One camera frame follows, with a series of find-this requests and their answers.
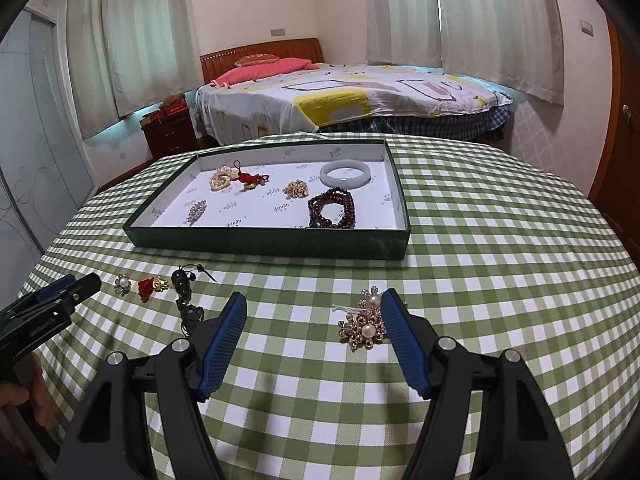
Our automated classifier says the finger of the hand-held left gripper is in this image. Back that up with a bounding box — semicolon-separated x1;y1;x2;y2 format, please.
12;274;77;309
47;273;102;314

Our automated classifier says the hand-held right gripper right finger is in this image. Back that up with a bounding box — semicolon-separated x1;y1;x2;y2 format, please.
380;287;576;480

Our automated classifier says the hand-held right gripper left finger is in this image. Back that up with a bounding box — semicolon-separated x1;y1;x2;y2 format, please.
52;291;248;480

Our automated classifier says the large gold pearl brooch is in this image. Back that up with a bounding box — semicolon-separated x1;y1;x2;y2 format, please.
332;287;396;352

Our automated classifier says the dark green jewelry tray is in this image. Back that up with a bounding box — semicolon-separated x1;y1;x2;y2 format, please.
123;139;412;260

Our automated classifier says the dark red bead bracelet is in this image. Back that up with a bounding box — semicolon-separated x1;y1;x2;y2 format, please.
306;187;357;230

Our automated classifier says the pearl cluster ornament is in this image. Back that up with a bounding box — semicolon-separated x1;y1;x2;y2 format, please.
210;166;241;192

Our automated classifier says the white jade bangle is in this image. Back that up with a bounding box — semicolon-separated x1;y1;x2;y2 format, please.
320;161;372;190

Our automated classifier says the red knot charm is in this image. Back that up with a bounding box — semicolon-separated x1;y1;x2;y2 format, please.
232;160;271;192

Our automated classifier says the person's left hand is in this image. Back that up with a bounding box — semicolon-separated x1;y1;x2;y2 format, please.
0;352;51;428

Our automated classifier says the red tassel gold charm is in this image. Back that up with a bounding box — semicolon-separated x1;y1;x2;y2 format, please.
137;275;171;304

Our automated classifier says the black tassel charm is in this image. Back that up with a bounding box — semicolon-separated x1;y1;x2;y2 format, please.
171;264;217;336

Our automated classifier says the green checked tablecloth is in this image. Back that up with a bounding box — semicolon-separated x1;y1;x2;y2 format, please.
17;132;640;480

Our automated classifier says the frosted glass wardrobe door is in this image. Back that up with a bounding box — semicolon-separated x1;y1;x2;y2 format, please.
0;10;98;281

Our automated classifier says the dark wooden nightstand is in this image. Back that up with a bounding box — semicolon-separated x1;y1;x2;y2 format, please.
140;110;201;161

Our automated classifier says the red box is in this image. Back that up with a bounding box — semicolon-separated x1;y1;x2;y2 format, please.
157;102;190;121

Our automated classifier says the white curtain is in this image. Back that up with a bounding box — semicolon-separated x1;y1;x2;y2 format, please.
432;0;563;106
65;0;126;138
365;0;443;66
102;0;196;116

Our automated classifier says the patterned white bedsheet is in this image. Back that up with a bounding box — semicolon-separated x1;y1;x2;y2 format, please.
195;62;513;141

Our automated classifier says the brown wooden door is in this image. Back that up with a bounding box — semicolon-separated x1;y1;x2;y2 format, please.
587;15;640;216

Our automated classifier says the pink pillow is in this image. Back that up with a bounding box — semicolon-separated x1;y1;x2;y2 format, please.
210;57;313;88

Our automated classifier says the orange cushion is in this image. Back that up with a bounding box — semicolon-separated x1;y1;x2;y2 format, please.
234;52;278;67

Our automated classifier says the wooden bed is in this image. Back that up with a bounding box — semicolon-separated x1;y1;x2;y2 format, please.
195;37;516;148

